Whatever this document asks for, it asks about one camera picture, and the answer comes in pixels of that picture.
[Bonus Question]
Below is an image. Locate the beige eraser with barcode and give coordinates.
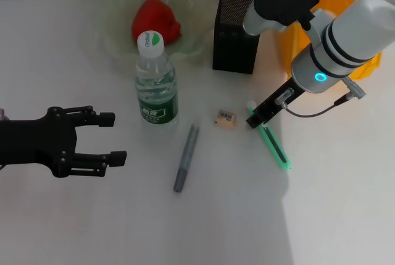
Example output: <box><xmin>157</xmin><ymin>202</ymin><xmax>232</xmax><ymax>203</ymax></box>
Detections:
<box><xmin>213</xmin><ymin>109</ymin><xmax>239</xmax><ymax>129</ymax></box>

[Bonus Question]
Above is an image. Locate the black mesh pen holder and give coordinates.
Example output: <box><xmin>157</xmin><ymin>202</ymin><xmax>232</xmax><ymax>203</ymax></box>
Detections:
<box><xmin>212</xmin><ymin>0</ymin><xmax>262</xmax><ymax>75</ymax></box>

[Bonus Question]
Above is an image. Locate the green glass fruit plate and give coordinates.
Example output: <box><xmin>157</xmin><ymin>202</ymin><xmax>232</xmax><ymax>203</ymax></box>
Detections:
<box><xmin>100</xmin><ymin>0</ymin><xmax>214</xmax><ymax>65</ymax></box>

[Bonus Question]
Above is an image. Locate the grey pen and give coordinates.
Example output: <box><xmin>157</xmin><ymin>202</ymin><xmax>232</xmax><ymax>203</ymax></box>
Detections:
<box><xmin>172</xmin><ymin>124</ymin><xmax>201</xmax><ymax>193</ymax></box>

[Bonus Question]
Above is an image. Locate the green utility knife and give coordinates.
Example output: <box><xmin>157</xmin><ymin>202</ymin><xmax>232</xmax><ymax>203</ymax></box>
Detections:
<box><xmin>246</xmin><ymin>100</ymin><xmax>293</xmax><ymax>172</ymax></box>

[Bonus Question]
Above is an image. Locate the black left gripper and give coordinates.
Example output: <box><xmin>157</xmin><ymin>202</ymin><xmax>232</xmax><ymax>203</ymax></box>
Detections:
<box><xmin>0</xmin><ymin>106</ymin><xmax>128</xmax><ymax>179</ymax></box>

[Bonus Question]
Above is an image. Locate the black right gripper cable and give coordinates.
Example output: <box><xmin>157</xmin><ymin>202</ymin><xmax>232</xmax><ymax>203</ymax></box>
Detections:
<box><xmin>273</xmin><ymin>76</ymin><xmax>367</xmax><ymax>119</ymax></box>

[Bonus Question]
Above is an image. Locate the yellow plastic bin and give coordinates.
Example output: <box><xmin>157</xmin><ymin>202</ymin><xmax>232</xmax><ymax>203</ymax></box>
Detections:
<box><xmin>276</xmin><ymin>0</ymin><xmax>383</xmax><ymax>82</ymax></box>

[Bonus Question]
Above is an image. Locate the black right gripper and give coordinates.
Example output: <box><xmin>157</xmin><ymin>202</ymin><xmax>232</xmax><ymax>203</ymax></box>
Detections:
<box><xmin>246</xmin><ymin>78</ymin><xmax>305</xmax><ymax>129</ymax></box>

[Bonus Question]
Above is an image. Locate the red-orange fruit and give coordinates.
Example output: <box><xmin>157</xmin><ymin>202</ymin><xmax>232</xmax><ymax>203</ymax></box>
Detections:
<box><xmin>131</xmin><ymin>0</ymin><xmax>183</xmax><ymax>49</ymax></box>

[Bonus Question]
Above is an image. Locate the clear green-label water bottle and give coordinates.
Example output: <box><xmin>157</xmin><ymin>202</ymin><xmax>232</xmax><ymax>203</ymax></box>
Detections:
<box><xmin>134</xmin><ymin>30</ymin><xmax>180</xmax><ymax>127</ymax></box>

